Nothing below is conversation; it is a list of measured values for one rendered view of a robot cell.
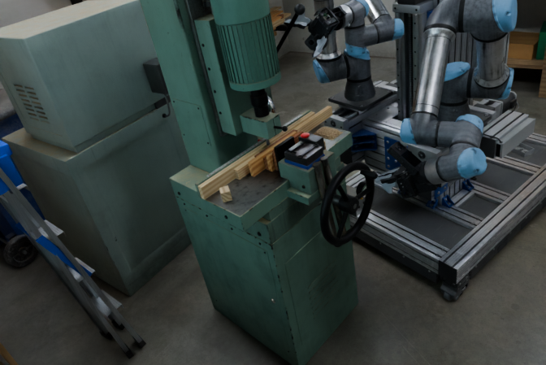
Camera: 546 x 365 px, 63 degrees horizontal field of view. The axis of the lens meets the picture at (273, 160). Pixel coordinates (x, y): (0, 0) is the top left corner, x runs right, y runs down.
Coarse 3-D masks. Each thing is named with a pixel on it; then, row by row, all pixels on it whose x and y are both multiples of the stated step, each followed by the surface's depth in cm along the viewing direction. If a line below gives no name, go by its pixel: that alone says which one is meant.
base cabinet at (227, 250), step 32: (192, 224) 191; (224, 224) 170; (224, 256) 184; (256, 256) 164; (288, 256) 162; (320, 256) 177; (352, 256) 197; (224, 288) 201; (256, 288) 177; (288, 288) 167; (320, 288) 183; (352, 288) 204; (256, 320) 194; (288, 320) 172; (320, 320) 190; (288, 352) 186
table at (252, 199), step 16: (336, 128) 175; (336, 144) 166; (352, 144) 174; (256, 176) 156; (272, 176) 154; (240, 192) 149; (256, 192) 147; (272, 192) 146; (288, 192) 150; (304, 192) 148; (208, 208) 150; (224, 208) 143; (240, 208) 141; (256, 208) 142; (272, 208) 148; (240, 224) 139
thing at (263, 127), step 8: (248, 112) 162; (240, 120) 162; (248, 120) 159; (256, 120) 155; (264, 120) 153; (272, 120) 154; (248, 128) 161; (256, 128) 158; (264, 128) 154; (272, 128) 155; (264, 136) 156; (272, 136) 156
